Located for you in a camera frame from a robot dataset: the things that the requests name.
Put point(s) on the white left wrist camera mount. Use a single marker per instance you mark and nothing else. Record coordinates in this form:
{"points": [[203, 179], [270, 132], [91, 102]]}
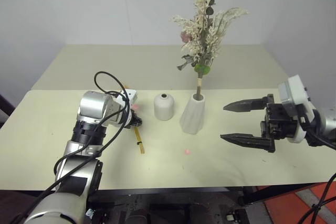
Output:
{"points": [[130, 97]]}

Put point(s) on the dark brown object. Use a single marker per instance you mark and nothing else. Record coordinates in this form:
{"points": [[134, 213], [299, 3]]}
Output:
{"points": [[5, 108]]}

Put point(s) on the round white vase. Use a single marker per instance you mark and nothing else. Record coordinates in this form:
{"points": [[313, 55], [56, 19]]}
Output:
{"points": [[164, 108]]}

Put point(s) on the faceted tall white vase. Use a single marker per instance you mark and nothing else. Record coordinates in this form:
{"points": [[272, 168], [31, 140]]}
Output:
{"points": [[193, 119]]}

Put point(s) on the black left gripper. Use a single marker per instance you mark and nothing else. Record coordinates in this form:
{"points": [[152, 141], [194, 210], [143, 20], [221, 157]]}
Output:
{"points": [[136, 122]]}

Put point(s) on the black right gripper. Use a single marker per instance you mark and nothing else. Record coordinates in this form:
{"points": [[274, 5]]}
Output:
{"points": [[278, 125]]}

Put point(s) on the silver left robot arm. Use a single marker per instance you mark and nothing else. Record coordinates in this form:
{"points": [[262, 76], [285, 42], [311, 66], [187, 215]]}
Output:
{"points": [[94, 106]]}

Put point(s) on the black table frame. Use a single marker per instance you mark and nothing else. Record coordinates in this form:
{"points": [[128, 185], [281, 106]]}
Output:
{"points": [[168, 191]]}

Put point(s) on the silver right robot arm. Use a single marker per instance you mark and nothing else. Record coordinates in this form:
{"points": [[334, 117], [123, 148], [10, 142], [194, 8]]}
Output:
{"points": [[329, 119]]}

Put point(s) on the small pink petal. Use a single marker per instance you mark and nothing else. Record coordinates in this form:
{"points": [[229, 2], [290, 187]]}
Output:
{"points": [[187, 151]]}

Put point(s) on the cream dried flower bouquet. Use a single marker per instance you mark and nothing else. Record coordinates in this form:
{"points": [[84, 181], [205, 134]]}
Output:
{"points": [[206, 35]]}

